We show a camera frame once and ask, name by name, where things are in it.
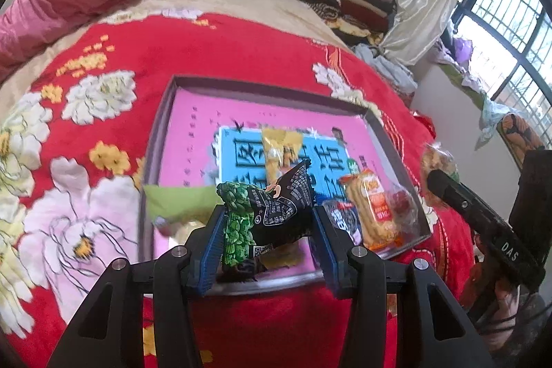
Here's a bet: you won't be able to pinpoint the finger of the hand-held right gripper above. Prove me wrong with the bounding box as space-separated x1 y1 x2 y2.
426 169 501 235

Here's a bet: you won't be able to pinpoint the barred window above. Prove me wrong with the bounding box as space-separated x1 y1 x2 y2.
453 0 552 136

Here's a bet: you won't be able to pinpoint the orange cracker packet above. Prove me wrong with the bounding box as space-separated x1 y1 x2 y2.
338 172 400 250

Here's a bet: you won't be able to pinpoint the clear packet red candy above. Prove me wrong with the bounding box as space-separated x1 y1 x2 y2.
386 187 421 239

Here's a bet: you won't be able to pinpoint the green and black snack packet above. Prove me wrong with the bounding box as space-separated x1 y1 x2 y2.
216 159 317 278

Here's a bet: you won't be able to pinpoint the orange and black patterned cushion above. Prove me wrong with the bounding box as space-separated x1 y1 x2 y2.
496 113 546 162

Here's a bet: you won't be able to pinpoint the clear packet lumpy brown pastry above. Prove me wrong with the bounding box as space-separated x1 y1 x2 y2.
420 141 460 207

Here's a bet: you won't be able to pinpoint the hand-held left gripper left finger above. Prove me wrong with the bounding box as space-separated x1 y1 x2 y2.
47 206 227 368

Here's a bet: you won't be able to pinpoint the red floral blanket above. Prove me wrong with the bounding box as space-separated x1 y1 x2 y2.
0 12 475 368

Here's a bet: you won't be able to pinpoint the pale crumpled cloth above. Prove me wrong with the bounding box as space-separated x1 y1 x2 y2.
354 42 417 93

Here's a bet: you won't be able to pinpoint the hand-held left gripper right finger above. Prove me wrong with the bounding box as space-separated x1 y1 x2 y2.
311 205 496 368

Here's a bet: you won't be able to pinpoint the long yellow snack packet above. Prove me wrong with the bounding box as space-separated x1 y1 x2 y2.
261 127 303 196

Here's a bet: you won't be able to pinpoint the light green snack packet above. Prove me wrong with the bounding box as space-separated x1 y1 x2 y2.
144 185 218 237

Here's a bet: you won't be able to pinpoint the blue cookie packet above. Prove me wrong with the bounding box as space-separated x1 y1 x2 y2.
323 199 365 246

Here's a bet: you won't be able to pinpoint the dark shallow box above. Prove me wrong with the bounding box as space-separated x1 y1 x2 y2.
138 76 432 297

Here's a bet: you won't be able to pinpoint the clear packet pale yellow pastry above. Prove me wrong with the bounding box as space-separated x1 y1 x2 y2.
259 241 313 271

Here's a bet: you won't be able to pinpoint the clothes on window sill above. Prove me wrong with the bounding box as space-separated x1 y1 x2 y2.
435 36 518 149

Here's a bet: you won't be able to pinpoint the pink book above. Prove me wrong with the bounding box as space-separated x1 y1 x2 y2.
157 90 415 274

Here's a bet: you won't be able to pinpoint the red plastic bag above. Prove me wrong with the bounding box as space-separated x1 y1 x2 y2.
414 111 436 136

